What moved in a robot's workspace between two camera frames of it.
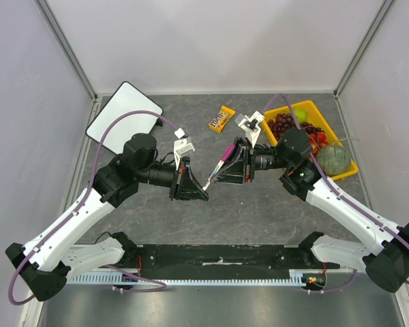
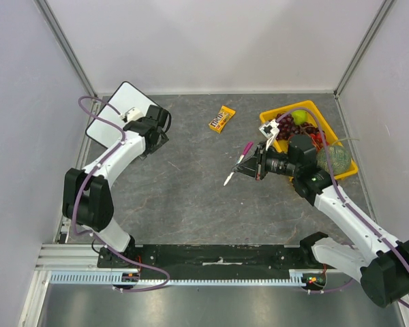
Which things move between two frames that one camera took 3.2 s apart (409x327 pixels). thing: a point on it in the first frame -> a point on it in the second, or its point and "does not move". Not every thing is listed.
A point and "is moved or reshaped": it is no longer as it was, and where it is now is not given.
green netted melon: [333, 160] does not move
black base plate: [177, 262] does not move
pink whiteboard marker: [226, 155] is moved or reshaped
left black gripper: [185, 185] -> [164, 139]
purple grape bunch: [281, 122] does not move
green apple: [301, 115] does not move
